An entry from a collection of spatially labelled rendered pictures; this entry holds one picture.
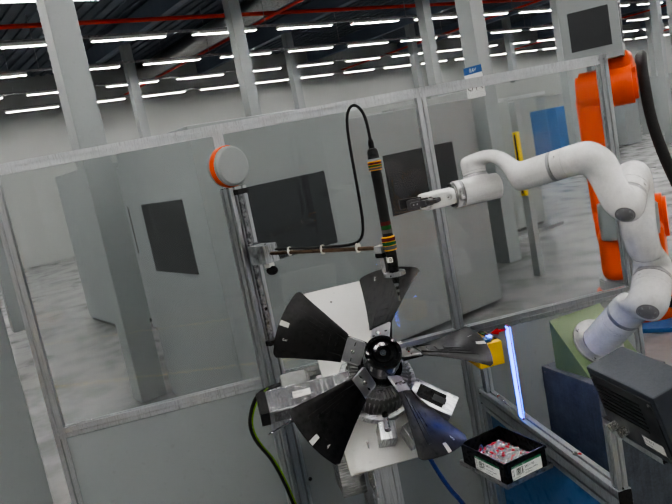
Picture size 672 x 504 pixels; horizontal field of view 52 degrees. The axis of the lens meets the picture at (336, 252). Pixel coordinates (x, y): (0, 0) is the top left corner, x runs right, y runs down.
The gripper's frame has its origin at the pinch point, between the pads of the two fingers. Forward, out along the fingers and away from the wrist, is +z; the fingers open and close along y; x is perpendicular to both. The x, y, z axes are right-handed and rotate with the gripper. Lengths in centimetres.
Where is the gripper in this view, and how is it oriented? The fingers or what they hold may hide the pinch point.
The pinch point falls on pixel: (406, 204)
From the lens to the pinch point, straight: 218.1
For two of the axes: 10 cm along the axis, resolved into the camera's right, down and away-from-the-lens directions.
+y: -2.0, -1.1, 9.7
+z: -9.6, 2.1, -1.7
